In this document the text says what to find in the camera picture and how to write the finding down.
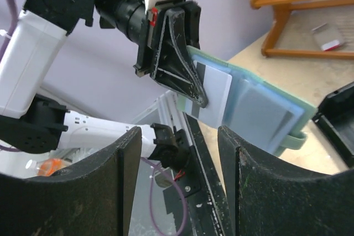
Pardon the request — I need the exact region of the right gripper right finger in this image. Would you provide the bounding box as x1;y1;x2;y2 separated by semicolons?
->
217;126;353;235

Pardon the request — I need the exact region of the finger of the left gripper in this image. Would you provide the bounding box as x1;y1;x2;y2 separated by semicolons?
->
150;8;208;108

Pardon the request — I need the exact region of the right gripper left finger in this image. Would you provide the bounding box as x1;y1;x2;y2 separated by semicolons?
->
1;127;142;235

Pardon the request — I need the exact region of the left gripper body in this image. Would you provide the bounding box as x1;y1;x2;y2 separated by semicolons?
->
132;0;201;77

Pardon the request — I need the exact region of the silver card edgewise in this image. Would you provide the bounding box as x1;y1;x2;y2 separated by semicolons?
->
184;61;232;128

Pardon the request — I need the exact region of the green card holder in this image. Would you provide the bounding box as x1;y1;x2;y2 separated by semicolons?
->
176;46;317;156

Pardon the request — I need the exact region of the orange plastic bottle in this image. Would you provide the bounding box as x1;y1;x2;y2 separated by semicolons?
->
25;158;71;176

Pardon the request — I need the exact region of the black plastic bin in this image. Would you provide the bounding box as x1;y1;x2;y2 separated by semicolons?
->
312;82;354;168

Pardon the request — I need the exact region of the wooden rack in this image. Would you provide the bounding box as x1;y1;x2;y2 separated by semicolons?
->
250;0;353;60

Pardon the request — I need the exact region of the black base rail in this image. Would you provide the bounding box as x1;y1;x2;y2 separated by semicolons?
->
177;115;233;236

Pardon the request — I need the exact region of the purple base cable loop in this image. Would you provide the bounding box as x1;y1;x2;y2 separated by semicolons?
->
139;157;190;236

